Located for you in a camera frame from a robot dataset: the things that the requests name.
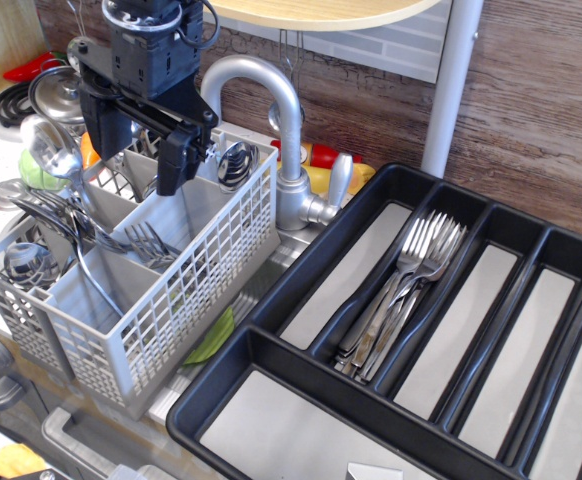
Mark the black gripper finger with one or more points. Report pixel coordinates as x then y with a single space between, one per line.
108 127
180 155

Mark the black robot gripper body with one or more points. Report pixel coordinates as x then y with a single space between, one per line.
151 63

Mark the silver metal fork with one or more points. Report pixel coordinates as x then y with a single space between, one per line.
142 240

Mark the silver spoon in basket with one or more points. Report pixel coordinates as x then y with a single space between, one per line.
237 165

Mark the grey plastic cutlery basket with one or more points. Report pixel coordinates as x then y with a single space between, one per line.
121 329

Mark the forks lying in tray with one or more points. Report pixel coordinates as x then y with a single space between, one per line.
429 245

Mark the black cutlery tray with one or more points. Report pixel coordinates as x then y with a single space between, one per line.
483 380

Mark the orange toy vegetable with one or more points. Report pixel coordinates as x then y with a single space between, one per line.
90 157

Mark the large silver spoon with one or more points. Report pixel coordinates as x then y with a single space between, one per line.
55 151

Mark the steel pot with lid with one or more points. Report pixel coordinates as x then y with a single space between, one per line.
54 94

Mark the green toy vegetable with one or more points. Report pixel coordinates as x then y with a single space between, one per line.
35 177

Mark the black stove burner coil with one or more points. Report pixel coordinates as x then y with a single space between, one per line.
15 105

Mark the red toy chili pepper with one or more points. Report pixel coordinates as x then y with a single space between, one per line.
32 68

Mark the silver kitchen faucet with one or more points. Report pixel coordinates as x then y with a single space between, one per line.
296 205

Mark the red and yellow toy bottle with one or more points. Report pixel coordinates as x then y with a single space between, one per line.
318 160

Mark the round wooden shelf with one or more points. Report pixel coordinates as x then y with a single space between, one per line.
321 15

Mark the round spoon in front compartment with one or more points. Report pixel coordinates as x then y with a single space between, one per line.
31 265

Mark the green plastic leaf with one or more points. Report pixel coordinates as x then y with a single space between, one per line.
216 336

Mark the white metal pole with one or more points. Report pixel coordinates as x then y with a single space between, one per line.
461 36

